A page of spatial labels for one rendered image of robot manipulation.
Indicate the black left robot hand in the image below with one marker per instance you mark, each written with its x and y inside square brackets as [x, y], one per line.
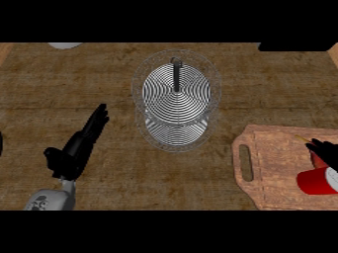
[77, 148]

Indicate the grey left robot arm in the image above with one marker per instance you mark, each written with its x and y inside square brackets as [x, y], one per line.
[50, 199]

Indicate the black appliance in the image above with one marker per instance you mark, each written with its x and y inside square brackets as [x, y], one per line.
[296, 46]

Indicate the red can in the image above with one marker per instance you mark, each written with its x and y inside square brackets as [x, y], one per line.
[318, 182]

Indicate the wooden cutting board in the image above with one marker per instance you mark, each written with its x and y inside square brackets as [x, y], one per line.
[280, 168]

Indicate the white round object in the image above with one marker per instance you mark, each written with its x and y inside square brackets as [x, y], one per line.
[65, 45]

